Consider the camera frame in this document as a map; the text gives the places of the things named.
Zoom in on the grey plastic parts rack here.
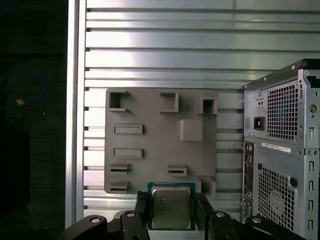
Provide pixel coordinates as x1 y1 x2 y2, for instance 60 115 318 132
103 87 219 195

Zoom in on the blue floor cable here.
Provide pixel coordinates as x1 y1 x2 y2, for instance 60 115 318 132
0 72 46 111

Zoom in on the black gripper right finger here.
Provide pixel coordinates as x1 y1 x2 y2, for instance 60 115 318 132
196 192 301 240

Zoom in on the CPU with silver lid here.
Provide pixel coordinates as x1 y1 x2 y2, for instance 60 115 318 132
146 181 197 231

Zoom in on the grey power supply unit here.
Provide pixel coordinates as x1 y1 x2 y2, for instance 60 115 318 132
251 83 302 140

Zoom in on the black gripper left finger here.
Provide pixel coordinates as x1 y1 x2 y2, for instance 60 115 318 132
59 190 151 240

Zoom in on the black PC case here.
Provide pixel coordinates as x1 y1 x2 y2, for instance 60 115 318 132
241 58 320 240

